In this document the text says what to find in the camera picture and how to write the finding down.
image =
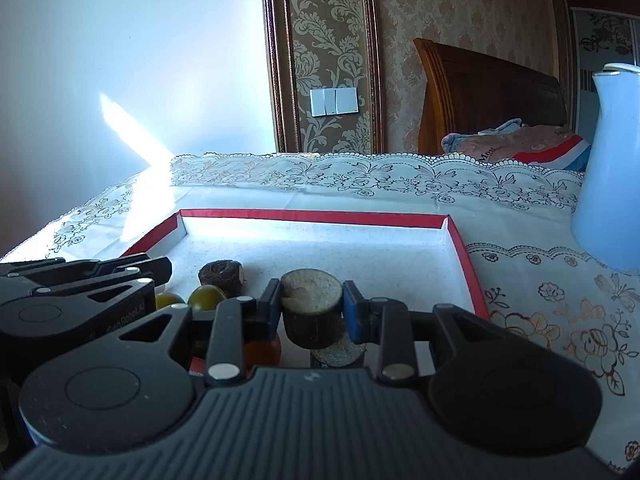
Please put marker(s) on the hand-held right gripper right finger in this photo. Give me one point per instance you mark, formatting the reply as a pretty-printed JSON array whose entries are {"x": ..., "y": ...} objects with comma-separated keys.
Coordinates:
[{"x": 352, "y": 315}]

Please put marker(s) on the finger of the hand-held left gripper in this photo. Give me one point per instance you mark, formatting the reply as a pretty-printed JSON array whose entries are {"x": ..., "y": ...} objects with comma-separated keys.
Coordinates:
[
  {"x": 75, "y": 266},
  {"x": 155, "y": 270}
]

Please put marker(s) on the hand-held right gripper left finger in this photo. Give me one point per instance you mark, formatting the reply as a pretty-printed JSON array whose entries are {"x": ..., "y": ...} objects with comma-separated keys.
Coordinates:
[{"x": 272, "y": 310}]

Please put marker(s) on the orange mandarin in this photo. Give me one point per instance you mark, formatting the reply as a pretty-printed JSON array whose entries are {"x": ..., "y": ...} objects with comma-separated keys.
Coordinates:
[{"x": 262, "y": 352}]

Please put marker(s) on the green tomato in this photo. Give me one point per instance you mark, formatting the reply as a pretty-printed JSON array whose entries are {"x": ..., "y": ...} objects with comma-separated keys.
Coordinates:
[
  {"x": 206, "y": 298},
  {"x": 169, "y": 301}
]

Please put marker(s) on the red shallow cardboard tray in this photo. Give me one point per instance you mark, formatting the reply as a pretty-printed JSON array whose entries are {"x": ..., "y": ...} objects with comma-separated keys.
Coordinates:
[{"x": 350, "y": 255}]

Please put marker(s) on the light blue cloth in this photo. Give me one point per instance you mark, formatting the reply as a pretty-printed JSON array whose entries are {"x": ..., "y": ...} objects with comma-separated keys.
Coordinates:
[{"x": 502, "y": 127}]

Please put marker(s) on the striped folded blanket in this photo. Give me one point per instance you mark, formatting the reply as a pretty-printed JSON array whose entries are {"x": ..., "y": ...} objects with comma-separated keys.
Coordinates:
[{"x": 530, "y": 150}]

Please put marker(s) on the brown wooden headboard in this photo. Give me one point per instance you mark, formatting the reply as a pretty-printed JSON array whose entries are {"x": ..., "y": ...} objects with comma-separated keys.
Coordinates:
[{"x": 480, "y": 90}]

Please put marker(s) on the light blue electric kettle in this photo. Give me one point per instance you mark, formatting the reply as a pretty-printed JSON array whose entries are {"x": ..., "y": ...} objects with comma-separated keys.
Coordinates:
[{"x": 610, "y": 185}]

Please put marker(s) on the patterned wardrobe door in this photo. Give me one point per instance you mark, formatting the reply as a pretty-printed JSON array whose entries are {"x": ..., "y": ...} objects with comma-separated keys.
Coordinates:
[{"x": 585, "y": 60}]

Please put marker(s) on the white wall switch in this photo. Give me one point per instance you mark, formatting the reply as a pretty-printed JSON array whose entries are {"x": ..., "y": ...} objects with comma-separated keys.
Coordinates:
[{"x": 334, "y": 101}]

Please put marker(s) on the gilded wall panel frame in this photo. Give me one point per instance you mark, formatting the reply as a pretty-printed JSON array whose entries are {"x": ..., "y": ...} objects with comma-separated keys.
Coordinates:
[{"x": 280, "y": 60}]

